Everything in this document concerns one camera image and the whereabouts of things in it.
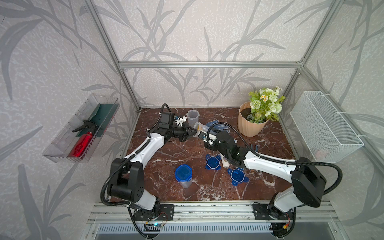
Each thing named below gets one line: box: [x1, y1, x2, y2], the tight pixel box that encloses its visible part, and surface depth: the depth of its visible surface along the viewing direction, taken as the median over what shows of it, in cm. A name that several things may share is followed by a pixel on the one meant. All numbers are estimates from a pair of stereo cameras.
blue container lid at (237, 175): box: [227, 167, 250, 186], surface depth 87 cm
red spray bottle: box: [72, 120, 99, 158], surface depth 62 cm
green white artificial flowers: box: [246, 86, 286, 124], surface depth 86 cm
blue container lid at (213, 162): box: [205, 154, 222, 171], surface depth 93 cm
